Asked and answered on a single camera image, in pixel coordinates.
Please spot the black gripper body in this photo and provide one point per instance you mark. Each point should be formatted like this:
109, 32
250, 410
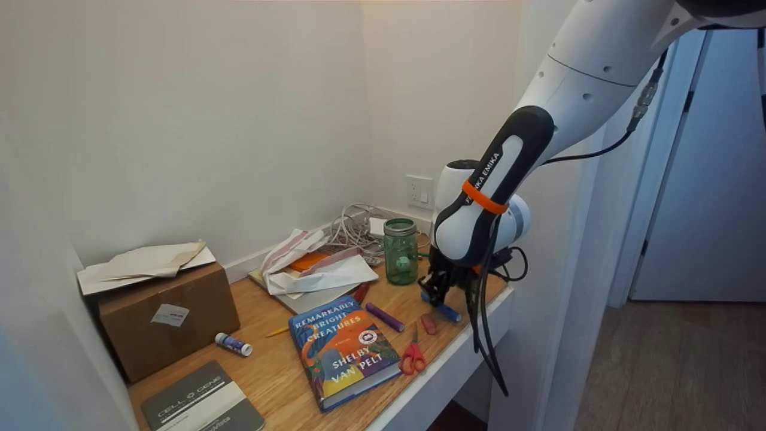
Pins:
440, 276

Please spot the blue marker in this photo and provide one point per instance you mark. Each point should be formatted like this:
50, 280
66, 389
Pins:
448, 312

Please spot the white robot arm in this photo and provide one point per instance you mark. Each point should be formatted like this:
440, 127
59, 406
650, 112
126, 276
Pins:
594, 63

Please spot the green glass jar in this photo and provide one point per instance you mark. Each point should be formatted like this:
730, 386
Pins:
401, 249

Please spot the red eraser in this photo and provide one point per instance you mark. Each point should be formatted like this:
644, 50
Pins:
430, 324

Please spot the colourful hardcover book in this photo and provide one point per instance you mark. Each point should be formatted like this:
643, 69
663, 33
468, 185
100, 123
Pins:
342, 349

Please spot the pile of papers and envelopes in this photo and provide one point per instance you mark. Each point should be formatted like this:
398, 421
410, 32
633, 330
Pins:
308, 270

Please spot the glue stick blue label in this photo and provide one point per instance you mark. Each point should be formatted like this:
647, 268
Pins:
232, 343

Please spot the white door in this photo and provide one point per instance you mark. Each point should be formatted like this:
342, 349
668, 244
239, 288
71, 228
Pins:
706, 237

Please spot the grey white booklet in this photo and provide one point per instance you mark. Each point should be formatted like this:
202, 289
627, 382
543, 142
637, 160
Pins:
202, 400

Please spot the brown cardboard box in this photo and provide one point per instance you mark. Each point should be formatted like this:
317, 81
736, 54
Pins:
158, 320

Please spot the white cloth on box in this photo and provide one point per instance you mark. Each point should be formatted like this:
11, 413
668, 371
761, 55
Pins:
144, 263

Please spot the white wall outlet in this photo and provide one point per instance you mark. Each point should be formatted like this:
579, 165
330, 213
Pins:
420, 192

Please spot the red handled scissors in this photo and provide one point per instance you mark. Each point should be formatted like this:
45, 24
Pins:
412, 359

